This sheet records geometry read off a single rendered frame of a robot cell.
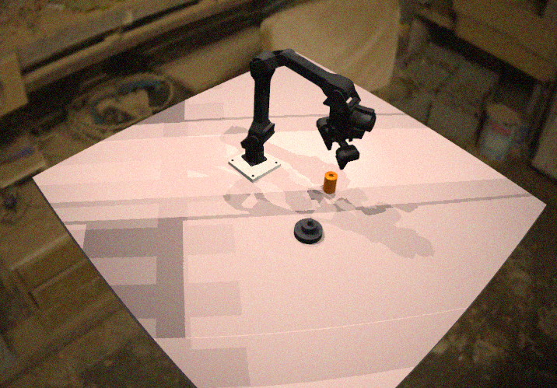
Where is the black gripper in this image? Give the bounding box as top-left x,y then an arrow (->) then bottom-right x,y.
317,116 -> 359,170

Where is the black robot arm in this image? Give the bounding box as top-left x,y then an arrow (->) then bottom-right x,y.
240,48 -> 377,166

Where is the orange knob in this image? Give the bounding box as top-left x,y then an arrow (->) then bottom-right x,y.
323,171 -> 338,194

